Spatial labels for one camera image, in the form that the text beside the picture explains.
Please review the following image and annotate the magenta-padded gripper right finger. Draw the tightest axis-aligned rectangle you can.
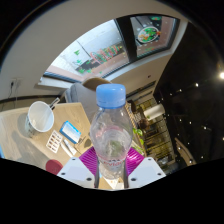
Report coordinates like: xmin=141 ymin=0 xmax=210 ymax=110
xmin=123 ymin=146 xmax=167 ymax=189

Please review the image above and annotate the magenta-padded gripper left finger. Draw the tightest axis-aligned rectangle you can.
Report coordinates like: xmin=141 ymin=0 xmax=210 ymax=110
xmin=57 ymin=146 xmax=101 ymax=189

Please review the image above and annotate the clear blue-capped water bottle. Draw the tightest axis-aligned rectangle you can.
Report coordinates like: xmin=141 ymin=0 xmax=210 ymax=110
xmin=89 ymin=83 xmax=134 ymax=179

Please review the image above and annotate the flat round red coaster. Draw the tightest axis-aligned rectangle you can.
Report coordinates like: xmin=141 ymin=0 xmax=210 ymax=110
xmin=45 ymin=159 xmax=64 ymax=176

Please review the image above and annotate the white green tube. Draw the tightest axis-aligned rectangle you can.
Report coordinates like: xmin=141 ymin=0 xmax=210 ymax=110
xmin=60 ymin=138 xmax=78 ymax=158

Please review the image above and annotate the pill blister pack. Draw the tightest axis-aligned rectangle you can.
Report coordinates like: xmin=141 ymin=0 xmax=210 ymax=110
xmin=45 ymin=130 xmax=64 ymax=154

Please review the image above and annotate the flat blue white box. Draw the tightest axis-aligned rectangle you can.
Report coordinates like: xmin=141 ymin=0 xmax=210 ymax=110
xmin=59 ymin=120 xmax=82 ymax=145

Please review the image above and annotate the white printed paper cup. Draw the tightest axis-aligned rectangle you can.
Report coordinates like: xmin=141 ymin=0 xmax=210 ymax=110
xmin=24 ymin=100 xmax=55 ymax=138

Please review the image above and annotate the group of ceiling lights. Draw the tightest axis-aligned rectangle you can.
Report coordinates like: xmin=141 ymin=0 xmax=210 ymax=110
xmin=166 ymin=69 xmax=224 ymax=164

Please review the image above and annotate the window with festive decals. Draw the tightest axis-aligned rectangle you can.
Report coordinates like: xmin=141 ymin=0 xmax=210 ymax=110
xmin=41 ymin=14 xmax=181 ymax=83

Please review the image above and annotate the white wall outlet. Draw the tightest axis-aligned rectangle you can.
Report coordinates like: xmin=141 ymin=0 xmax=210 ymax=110
xmin=9 ymin=78 xmax=21 ymax=92

